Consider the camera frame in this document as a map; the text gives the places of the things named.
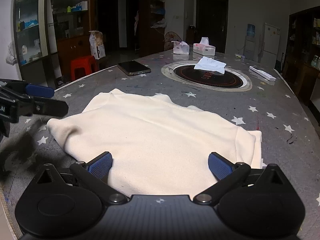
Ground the pink tissue box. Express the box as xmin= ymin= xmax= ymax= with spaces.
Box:
xmin=172 ymin=41 xmax=190 ymax=55
xmin=193 ymin=37 xmax=215 ymax=56

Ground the water dispenser with bottle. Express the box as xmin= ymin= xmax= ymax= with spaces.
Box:
xmin=243 ymin=24 xmax=255 ymax=61

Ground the round induction hotpot cooker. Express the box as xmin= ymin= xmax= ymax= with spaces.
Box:
xmin=161 ymin=61 xmax=252 ymax=92

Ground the black smartphone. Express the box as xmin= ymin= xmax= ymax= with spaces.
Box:
xmin=117 ymin=60 xmax=151 ymax=76

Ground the glass door shelf cabinet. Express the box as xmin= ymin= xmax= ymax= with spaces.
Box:
xmin=12 ymin=0 xmax=54 ymax=67

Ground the red plastic stool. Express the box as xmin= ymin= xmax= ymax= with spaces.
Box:
xmin=71 ymin=55 xmax=99 ymax=81

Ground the cream white garment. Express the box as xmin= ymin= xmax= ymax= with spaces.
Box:
xmin=47 ymin=89 xmax=262 ymax=197

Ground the left pink tissue box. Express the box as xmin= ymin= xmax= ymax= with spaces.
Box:
xmin=172 ymin=41 xmax=190 ymax=55

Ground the white refrigerator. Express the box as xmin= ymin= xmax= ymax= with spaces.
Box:
xmin=259 ymin=23 xmax=280 ymax=68

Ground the right pink tissue box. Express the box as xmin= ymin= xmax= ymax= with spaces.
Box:
xmin=193 ymin=37 xmax=215 ymax=56

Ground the small item near fridge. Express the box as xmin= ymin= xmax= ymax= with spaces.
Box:
xmin=234 ymin=54 xmax=245 ymax=59

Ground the grey star-patterned tablecloth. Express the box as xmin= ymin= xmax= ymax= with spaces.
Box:
xmin=1 ymin=51 xmax=319 ymax=239

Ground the crumpled white tissue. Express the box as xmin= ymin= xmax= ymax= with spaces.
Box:
xmin=194 ymin=56 xmax=226 ymax=75

